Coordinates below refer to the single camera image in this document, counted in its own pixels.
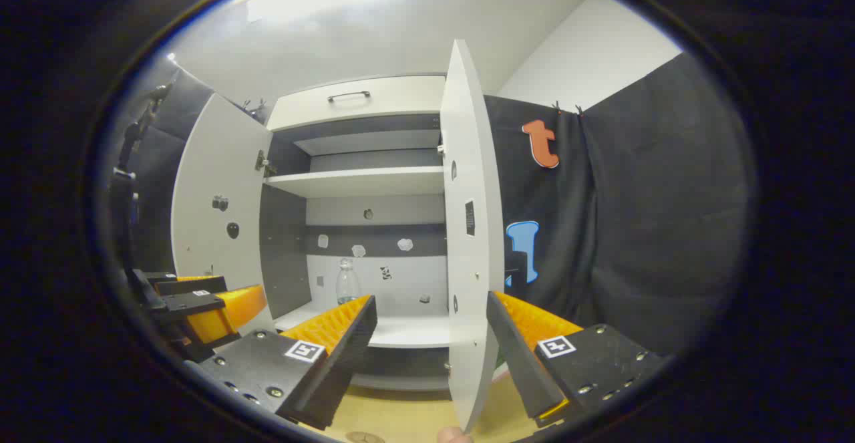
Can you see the white and grey cabinet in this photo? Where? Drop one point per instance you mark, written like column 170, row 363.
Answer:
column 287, row 256

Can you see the white cabinet shelf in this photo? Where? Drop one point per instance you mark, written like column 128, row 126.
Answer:
column 361, row 181
column 407, row 331

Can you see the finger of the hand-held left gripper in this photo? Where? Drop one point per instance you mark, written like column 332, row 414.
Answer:
column 190, row 286
column 195, row 303

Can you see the clear plastic bottle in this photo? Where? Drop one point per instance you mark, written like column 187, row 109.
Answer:
column 347, row 286

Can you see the white cabinet door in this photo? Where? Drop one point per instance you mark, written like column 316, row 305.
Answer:
column 467, row 176
column 217, row 162

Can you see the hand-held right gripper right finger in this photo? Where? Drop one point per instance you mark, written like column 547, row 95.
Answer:
column 518, row 363

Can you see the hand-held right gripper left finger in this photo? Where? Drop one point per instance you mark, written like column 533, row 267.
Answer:
column 342, row 368

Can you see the white cabinet drawer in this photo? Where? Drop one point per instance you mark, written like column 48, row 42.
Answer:
column 394, row 99

